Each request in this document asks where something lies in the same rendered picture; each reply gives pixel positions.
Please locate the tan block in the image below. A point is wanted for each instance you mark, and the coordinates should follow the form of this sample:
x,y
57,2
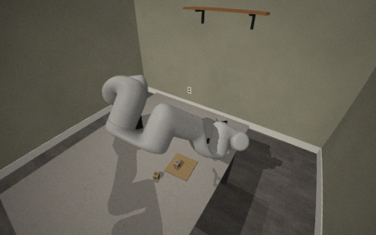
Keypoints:
x,y
156,175
177,163

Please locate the tan flat mat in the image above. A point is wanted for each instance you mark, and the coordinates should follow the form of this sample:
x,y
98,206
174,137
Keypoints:
x,y
184,170

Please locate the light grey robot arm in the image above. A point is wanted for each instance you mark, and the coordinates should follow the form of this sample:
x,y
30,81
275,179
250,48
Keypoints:
x,y
165,122

